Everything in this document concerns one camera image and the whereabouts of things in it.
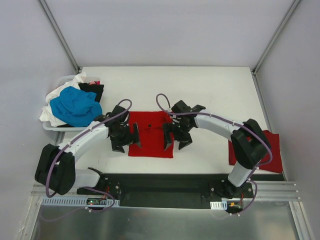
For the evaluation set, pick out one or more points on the white t shirt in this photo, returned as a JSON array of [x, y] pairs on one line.
[[52, 110]]

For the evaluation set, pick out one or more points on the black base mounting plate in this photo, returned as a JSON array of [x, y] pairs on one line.
[[178, 191]]

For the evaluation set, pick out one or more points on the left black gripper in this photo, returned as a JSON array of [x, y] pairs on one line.
[[127, 139]]

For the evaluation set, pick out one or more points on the black t shirt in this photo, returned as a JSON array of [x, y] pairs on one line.
[[96, 88]]

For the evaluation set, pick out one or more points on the pink garment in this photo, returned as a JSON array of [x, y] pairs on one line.
[[95, 83]]

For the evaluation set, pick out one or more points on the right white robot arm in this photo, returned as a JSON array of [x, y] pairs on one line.
[[250, 144]]

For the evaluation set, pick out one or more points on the blue t shirt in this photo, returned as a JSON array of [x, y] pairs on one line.
[[75, 107]]

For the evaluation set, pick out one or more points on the left white cable duct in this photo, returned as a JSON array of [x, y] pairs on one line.
[[80, 202]]

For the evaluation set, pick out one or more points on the white cable duct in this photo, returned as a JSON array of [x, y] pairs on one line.
[[219, 205], [80, 202]]

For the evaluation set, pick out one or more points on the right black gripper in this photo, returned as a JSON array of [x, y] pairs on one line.
[[176, 136]]

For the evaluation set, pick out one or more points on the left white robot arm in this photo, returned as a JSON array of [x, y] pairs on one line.
[[56, 169]]

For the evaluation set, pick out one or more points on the dark red t shirt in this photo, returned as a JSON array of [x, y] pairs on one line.
[[275, 165]]

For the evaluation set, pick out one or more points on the bright red t shirt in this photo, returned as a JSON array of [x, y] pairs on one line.
[[151, 134]]

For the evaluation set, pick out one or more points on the white plastic laundry basket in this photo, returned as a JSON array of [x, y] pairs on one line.
[[46, 125]]

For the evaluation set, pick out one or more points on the aluminium frame rail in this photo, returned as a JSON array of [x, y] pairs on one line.
[[266, 191]]

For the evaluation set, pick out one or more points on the right white cable duct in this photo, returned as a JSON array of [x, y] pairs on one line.
[[219, 205]]

